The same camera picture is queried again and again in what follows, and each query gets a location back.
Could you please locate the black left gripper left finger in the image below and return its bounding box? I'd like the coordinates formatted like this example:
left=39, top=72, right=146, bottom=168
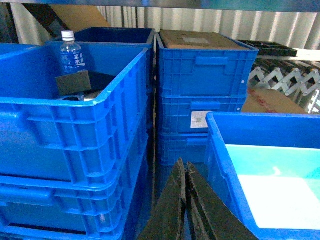
left=137, top=158, right=187, bottom=240

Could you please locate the bottom blue ribbed crate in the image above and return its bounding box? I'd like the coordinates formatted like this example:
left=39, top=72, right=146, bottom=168
left=0, top=199, right=140, bottom=240

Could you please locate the rear dark blue crate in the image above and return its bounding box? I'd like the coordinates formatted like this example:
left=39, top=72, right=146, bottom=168
left=49, top=26, right=156, bottom=51

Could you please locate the back middle blue crate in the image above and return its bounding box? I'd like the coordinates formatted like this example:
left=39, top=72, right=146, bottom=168
left=157, top=95, right=247, bottom=134

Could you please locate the middle blue ribbed crate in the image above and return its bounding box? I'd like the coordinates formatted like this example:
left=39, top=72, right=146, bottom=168
left=0, top=139, right=147, bottom=233

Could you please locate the back top blue crate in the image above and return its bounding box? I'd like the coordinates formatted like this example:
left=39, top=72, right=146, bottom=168
left=156, top=33, right=259, bottom=97

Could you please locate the upper smooth blue bin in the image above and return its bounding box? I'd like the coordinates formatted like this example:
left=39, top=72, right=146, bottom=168
left=205, top=112, right=320, bottom=240

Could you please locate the brown cardboard box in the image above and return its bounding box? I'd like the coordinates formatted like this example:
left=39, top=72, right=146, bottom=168
left=241, top=89, right=308, bottom=115

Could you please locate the clear water bottle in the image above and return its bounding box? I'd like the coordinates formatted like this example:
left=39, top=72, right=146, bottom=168
left=60, top=30, right=87, bottom=75

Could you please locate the brown cardboard sheet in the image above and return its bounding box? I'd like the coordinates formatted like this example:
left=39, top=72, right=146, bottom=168
left=159, top=29, right=247, bottom=51

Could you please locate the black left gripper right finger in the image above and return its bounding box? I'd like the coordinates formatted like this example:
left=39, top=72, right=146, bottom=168
left=185, top=162, right=257, bottom=240

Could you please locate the blue ribbed crate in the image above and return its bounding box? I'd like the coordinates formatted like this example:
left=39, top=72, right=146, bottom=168
left=0, top=43, right=147, bottom=189
left=0, top=139, right=147, bottom=233
left=0, top=199, right=140, bottom=240

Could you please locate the silver expandable conveyor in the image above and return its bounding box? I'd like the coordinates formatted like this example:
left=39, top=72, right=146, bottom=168
left=248, top=58, right=320, bottom=114

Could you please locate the black tray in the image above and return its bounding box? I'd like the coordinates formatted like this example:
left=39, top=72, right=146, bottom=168
left=238, top=40, right=298, bottom=57

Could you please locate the top blue ribbed crate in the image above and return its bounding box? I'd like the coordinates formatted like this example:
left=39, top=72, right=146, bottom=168
left=0, top=43, right=147, bottom=189

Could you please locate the back bottom blue crate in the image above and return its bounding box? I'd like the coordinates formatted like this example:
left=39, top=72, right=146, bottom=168
left=156, top=133, right=208, bottom=166

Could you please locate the dark foam pad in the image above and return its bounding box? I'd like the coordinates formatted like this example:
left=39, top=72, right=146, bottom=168
left=55, top=70, right=116, bottom=96

